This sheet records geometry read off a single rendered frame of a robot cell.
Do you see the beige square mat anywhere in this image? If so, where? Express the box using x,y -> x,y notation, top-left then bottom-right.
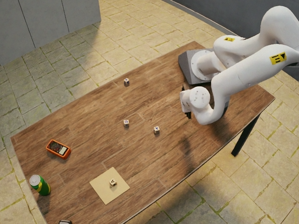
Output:
89,167 -> 130,205

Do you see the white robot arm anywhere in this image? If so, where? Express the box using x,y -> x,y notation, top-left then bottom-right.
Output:
182,6 -> 299,125

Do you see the green and yellow drink can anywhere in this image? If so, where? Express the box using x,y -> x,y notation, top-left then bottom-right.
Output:
30,175 -> 50,196

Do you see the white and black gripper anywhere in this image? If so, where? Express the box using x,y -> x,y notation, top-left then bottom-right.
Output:
180,84 -> 192,119

